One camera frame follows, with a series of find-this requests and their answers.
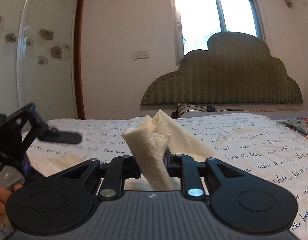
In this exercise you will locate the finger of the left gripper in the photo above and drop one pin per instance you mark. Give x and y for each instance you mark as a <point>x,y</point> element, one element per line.
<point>60,137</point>

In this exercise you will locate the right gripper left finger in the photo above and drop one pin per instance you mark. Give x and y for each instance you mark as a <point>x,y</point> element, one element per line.
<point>114,174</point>

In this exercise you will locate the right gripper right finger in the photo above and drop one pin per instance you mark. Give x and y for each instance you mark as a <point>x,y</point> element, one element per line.
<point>189,172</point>

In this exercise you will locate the cream white pants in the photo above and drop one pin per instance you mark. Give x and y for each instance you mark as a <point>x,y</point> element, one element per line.
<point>146,139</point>

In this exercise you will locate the person's left hand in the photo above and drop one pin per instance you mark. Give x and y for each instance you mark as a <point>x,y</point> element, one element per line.
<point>4,195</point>

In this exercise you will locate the striped pillow at headboard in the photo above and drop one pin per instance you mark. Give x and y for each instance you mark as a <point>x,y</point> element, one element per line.
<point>183,108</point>

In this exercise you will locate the white bedspread with script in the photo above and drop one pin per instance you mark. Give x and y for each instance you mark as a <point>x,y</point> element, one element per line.
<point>253,143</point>

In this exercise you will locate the wardrobe with flower-patterned doors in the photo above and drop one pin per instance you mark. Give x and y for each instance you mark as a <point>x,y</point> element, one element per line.
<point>39,55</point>

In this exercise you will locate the green scalloped headboard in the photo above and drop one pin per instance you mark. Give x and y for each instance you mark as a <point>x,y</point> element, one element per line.
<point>236,68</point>

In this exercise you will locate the floral patterned blanket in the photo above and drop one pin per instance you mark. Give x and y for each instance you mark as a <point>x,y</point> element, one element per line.
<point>300,124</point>

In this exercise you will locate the white wall socket plate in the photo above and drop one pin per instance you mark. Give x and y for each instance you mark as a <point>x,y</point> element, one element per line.
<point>141,54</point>

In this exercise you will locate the window with metal frame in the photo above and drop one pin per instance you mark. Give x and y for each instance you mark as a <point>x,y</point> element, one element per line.
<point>197,20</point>

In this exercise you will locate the small wall hook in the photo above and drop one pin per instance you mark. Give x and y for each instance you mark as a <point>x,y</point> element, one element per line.
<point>288,3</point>

